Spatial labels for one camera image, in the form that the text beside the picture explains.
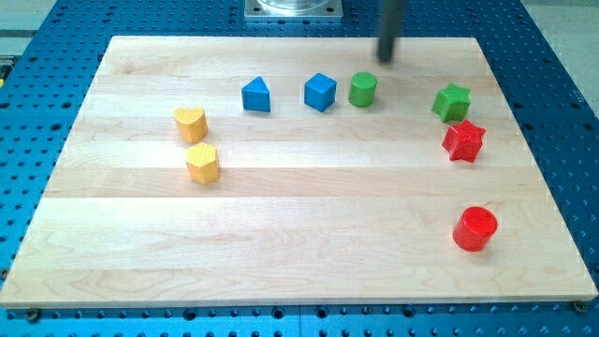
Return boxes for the red star block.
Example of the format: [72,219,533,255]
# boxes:
[442,120,486,163]

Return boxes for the green star block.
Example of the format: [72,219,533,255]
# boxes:
[431,82,471,123]

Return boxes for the blue cube block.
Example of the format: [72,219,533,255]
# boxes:
[304,73,337,112]

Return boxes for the blue triangle block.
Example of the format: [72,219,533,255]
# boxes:
[241,77,270,112]

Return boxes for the light wooden board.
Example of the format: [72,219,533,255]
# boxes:
[1,36,597,308]

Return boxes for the green cylinder block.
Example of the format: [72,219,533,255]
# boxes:
[348,72,378,108]

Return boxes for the yellow hexagon block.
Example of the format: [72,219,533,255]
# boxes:
[185,142,220,184]

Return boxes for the yellow heart block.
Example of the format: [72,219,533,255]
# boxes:
[173,107,209,143]

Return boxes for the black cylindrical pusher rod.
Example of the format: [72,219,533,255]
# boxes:
[376,0,405,63]

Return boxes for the red cylinder block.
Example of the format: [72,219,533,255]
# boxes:
[452,206,498,252]

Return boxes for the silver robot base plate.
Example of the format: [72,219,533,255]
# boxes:
[242,0,343,22]

